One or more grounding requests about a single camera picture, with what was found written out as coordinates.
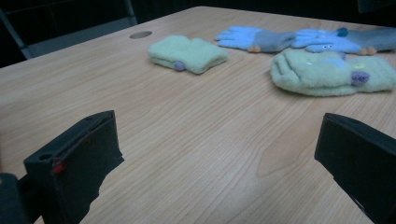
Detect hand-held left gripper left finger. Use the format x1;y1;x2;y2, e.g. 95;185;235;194
23;109;125;224

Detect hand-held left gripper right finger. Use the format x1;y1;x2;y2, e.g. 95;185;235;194
314;112;396;224

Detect green fuzzy glove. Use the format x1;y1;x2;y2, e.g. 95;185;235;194
269;49;396;97
147;35;230;76

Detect blue and grey glove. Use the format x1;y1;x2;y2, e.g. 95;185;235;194
215;25;296;53
291;26;396;57

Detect round table cable grommet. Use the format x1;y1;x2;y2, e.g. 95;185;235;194
129;30;153;40

